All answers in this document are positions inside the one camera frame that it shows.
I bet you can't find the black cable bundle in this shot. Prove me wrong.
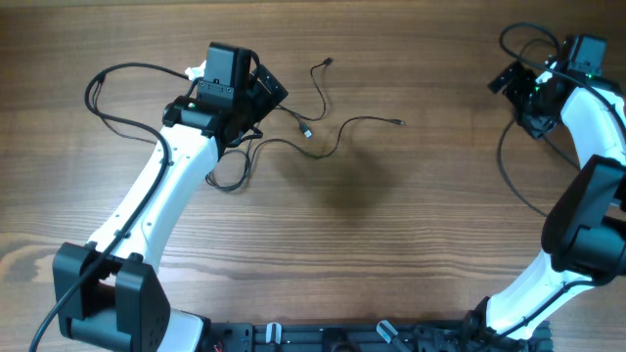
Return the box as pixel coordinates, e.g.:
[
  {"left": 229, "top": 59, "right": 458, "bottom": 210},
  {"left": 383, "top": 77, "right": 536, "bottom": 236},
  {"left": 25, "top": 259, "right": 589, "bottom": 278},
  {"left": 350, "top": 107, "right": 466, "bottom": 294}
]
[{"left": 203, "top": 56, "right": 407, "bottom": 194}]

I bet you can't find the black cable with plug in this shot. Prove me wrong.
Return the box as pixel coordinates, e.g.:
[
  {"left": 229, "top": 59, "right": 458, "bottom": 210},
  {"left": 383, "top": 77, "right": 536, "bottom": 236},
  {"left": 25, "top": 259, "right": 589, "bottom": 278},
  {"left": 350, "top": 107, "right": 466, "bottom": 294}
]
[{"left": 88, "top": 72, "right": 158, "bottom": 146}]

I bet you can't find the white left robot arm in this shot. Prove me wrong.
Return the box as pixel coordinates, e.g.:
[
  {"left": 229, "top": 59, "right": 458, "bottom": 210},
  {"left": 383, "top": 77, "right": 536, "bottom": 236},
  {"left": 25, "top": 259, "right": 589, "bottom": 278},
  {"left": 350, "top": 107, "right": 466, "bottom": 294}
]
[{"left": 49, "top": 43, "right": 287, "bottom": 351}]

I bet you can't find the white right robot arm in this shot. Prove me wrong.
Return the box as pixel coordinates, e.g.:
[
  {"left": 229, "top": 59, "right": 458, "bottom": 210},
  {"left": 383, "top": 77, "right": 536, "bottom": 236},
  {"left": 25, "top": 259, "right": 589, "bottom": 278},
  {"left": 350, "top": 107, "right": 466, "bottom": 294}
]
[{"left": 462, "top": 34, "right": 625, "bottom": 350}]

